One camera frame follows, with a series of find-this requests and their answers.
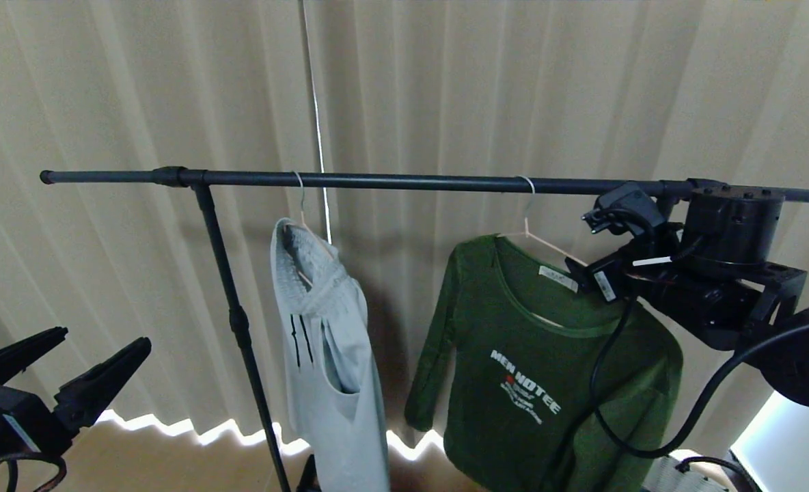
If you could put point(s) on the black clothes rack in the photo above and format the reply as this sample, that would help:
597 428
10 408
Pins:
411 182

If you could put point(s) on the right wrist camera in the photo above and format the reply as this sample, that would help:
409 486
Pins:
626 205

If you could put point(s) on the beige curtain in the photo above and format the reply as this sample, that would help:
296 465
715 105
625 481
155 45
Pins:
104 102

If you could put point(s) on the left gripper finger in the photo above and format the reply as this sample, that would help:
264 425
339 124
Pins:
15 355
97 389

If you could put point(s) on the pale grey shorts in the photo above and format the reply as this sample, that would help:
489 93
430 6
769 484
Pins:
336 424

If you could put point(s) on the white laundry basket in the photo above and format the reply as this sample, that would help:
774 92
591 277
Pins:
671 478

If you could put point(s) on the green printed garment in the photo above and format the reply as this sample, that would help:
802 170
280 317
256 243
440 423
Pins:
500 424

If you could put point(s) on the pink clothes hanger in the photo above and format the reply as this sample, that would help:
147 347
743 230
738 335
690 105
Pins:
301 205
548 244

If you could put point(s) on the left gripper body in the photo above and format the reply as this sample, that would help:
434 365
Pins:
1 424

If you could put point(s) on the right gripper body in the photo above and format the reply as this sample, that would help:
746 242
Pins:
684 294

